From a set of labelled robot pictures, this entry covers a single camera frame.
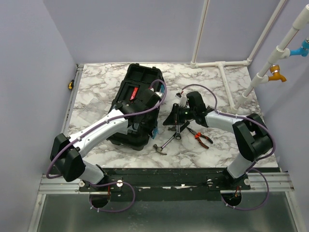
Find black plastic toolbox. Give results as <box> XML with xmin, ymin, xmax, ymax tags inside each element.
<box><xmin>107</xmin><ymin>63</ymin><xmax>165</xmax><ymax>151</ymax></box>

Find yellow black screwdriver at wall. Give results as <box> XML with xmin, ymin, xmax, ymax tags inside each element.
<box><xmin>68</xmin><ymin>80</ymin><xmax>74</xmax><ymax>90</ymax></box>

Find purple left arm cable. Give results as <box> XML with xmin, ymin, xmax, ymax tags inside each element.
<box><xmin>45</xmin><ymin>79</ymin><xmax>168</xmax><ymax>213</ymax></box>

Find black pruner handle piece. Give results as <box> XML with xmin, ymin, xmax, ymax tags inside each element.
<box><xmin>180</xmin><ymin>121</ymin><xmax>190</xmax><ymax>132</ymax></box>

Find claw hammer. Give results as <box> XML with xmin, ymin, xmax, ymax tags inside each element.
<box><xmin>153</xmin><ymin>136</ymin><xmax>175</xmax><ymax>155</ymax></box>

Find blue pipe valve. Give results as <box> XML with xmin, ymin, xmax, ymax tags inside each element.
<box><xmin>290</xmin><ymin>37</ymin><xmax>309</xmax><ymax>57</ymax></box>

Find silver combination ratchet wrench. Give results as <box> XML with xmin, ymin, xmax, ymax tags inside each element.
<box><xmin>174</xmin><ymin>125</ymin><xmax>182</xmax><ymax>141</ymax></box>

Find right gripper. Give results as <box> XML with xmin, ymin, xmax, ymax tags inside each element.
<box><xmin>163</xmin><ymin>104</ymin><xmax>196</xmax><ymax>126</ymax></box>

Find yellow brass faucet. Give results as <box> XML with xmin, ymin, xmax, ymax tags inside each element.
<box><xmin>268</xmin><ymin>65</ymin><xmax>287</xmax><ymax>82</ymax></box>

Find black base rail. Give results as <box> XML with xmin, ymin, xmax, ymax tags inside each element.
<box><xmin>79</xmin><ymin>168</ymin><xmax>251</xmax><ymax>202</ymax></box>

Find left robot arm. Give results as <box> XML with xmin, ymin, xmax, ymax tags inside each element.
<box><xmin>50</xmin><ymin>88</ymin><xmax>166</xmax><ymax>191</ymax></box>

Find white pvc pipe frame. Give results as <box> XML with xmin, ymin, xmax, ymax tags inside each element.
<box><xmin>190</xmin><ymin>0</ymin><xmax>309</xmax><ymax>113</ymax></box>

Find orange black pliers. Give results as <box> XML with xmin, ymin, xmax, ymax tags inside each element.
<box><xmin>187</xmin><ymin>127</ymin><xmax>213</xmax><ymax>149</ymax></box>

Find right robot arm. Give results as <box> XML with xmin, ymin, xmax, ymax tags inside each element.
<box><xmin>163</xmin><ymin>91</ymin><xmax>273</xmax><ymax>189</ymax></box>

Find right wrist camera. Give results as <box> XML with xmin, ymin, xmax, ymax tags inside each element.
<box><xmin>176</xmin><ymin>92</ymin><xmax>187</xmax><ymax>107</ymax></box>

